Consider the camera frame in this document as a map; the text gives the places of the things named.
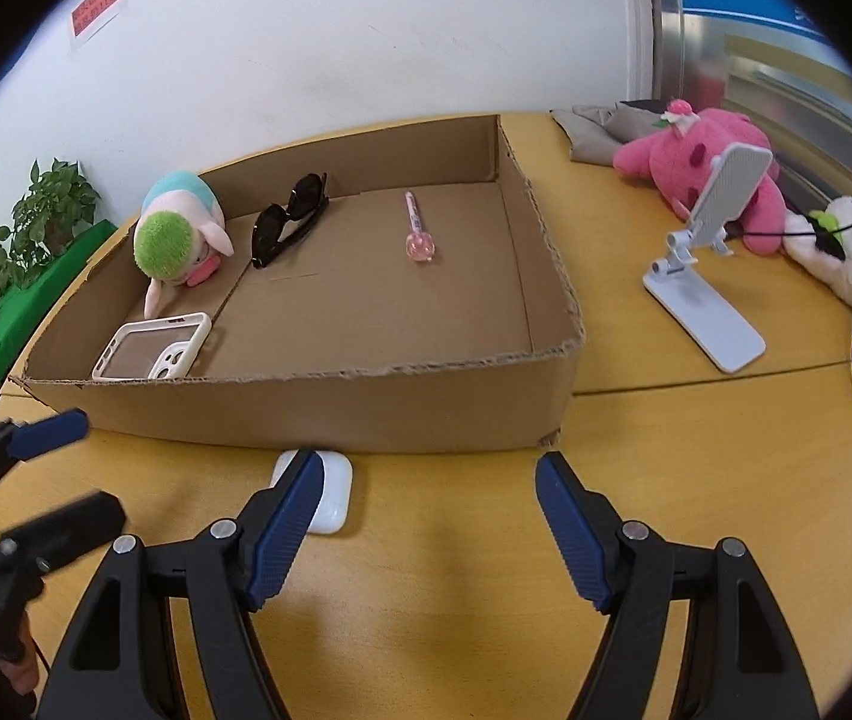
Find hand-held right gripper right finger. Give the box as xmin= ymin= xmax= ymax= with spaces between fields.
xmin=535 ymin=452 xmax=821 ymax=720

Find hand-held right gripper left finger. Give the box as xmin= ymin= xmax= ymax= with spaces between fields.
xmin=36 ymin=450 xmax=326 ymax=720

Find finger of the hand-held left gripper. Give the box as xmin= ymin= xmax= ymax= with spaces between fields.
xmin=0 ymin=409 xmax=91 ymax=511
xmin=0 ymin=491 xmax=127 ymax=567

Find white earbuds case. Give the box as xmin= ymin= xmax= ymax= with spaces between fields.
xmin=270 ymin=448 xmax=354 ymax=536

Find cream phone case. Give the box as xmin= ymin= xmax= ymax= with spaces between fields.
xmin=91 ymin=311 xmax=215 ymax=381

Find teal pink green plush toy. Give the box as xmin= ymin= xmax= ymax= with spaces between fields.
xmin=132 ymin=170 xmax=236 ymax=320

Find cardboard box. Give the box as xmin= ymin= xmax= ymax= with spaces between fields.
xmin=10 ymin=114 xmax=587 ymax=455

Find black sunglasses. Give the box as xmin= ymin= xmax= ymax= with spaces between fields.
xmin=251 ymin=172 xmax=331 ymax=269

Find pink pen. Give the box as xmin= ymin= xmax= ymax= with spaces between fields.
xmin=403 ymin=190 xmax=436 ymax=266

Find person's left hand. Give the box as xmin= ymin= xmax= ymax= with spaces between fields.
xmin=0 ymin=615 xmax=38 ymax=695

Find green board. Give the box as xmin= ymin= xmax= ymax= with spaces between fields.
xmin=0 ymin=219 xmax=119 ymax=458

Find large potted plant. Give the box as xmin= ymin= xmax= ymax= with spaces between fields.
xmin=12 ymin=157 xmax=101 ymax=271

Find white phone stand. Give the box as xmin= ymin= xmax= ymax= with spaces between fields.
xmin=642 ymin=144 xmax=774 ymax=374

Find grey cloth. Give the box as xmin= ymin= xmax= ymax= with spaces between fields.
xmin=550 ymin=100 xmax=671 ymax=164

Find metal framed glass door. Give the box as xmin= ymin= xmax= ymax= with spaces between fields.
xmin=625 ymin=0 xmax=852 ymax=196

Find blue banner sign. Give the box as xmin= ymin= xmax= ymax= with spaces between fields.
xmin=679 ymin=0 xmax=824 ymax=42

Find red wall sign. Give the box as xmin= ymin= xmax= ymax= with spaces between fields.
xmin=68 ymin=0 xmax=127 ymax=53

